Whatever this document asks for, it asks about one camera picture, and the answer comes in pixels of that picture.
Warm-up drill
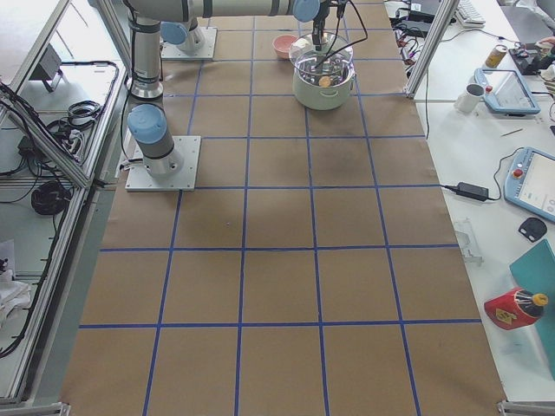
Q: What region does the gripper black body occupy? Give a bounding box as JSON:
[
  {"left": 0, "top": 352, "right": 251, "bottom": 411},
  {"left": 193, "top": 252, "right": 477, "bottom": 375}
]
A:
[{"left": 312, "top": 8, "right": 326, "bottom": 33}]

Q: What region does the glass pot lid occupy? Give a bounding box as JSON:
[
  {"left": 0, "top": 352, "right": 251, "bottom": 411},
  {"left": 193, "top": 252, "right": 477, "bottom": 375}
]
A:
[{"left": 290, "top": 32, "right": 354, "bottom": 88}]

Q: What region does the brown egg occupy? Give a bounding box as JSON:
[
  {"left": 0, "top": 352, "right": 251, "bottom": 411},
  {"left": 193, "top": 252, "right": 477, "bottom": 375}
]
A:
[{"left": 319, "top": 76, "right": 330, "bottom": 87}]

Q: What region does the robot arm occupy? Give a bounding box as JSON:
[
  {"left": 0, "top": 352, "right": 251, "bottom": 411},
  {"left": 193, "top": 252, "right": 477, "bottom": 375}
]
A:
[
  {"left": 160, "top": 22, "right": 206, "bottom": 55},
  {"left": 124, "top": 1, "right": 331, "bottom": 178}
]

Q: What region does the pale green cooking pot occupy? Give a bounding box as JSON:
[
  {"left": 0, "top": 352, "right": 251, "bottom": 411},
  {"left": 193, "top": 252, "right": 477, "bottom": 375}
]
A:
[{"left": 292, "top": 64, "right": 356, "bottom": 111}]

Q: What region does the pink bowl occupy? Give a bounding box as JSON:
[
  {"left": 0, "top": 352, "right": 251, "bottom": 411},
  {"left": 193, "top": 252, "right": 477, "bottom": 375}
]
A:
[{"left": 272, "top": 35, "right": 298, "bottom": 60}]

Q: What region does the white mug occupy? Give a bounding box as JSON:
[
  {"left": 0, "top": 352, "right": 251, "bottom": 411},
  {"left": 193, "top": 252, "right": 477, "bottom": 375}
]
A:
[{"left": 454, "top": 83, "right": 485, "bottom": 114}]

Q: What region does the yellow can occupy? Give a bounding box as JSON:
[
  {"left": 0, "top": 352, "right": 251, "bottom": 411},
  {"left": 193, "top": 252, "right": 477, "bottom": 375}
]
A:
[{"left": 484, "top": 44, "right": 508, "bottom": 68}]

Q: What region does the far blue teach pendant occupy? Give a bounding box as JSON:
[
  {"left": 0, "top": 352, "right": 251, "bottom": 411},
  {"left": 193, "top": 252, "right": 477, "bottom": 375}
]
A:
[{"left": 473, "top": 68, "right": 541, "bottom": 116}]

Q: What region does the blue teach pendant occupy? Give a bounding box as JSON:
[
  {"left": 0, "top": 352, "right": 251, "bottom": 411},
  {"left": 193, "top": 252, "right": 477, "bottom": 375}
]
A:
[
  {"left": 473, "top": 68, "right": 541, "bottom": 116},
  {"left": 504, "top": 147, "right": 554, "bottom": 222}
]

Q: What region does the black power adapter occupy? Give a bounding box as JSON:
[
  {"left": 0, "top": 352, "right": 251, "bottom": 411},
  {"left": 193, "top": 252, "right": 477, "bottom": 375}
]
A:
[{"left": 441, "top": 182, "right": 496, "bottom": 202}]

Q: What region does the near blue teach pendant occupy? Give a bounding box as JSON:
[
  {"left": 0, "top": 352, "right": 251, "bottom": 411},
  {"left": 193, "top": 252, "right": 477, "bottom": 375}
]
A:
[{"left": 504, "top": 147, "right": 554, "bottom": 222}]

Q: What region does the black round device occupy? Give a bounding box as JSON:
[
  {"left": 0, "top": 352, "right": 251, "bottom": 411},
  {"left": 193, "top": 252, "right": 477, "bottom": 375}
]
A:
[{"left": 518, "top": 217, "right": 547, "bottom": 243}]

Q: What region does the teal board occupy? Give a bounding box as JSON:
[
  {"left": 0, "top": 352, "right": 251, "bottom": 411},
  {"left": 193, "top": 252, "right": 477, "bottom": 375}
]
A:
[{"left": 509, "top": 239, "right": 554, "bottom": 378}]

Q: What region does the red bottle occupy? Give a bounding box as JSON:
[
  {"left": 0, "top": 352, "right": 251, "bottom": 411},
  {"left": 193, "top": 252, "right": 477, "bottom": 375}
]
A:
[{"left": 484, "top": 287, "right": 549, "bottom": 330}]

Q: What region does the white cloth pile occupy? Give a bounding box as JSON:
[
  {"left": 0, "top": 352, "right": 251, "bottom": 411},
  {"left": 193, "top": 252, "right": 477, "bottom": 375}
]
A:
[{"left": 0, "top": 240, "right": 32, "bottom": 335}]

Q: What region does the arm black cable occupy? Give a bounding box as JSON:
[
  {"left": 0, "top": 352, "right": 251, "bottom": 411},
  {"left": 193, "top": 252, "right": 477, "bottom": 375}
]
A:
[{"left": 314, "top": 0, "right": 369, "bottom": 70}]

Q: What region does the aluminium frame post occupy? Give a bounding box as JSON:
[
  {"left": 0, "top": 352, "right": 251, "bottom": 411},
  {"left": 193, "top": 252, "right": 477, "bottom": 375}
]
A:
[{"left": 405, "top": 0, "right": 460, "bottom": 99}]

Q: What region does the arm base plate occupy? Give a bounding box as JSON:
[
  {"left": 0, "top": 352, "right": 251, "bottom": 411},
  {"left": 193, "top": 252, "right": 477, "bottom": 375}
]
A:
[
  {"left": 161, "top": 27, "right": 218, "bottom": 61},
  {"left": 125, "top": 135, "right": 201, "bottom": 192}
]

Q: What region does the clear plastic bracket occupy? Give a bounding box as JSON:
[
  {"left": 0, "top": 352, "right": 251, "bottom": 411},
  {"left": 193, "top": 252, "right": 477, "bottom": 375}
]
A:
[{"left": 453, "top": 218, "right": 484, "bottom": 266}]

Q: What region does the black coiled cable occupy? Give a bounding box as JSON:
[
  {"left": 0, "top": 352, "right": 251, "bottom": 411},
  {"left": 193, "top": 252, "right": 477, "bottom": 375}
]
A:
[{"left": 30, "top": 180, "right": 73, "bottom": 218}]

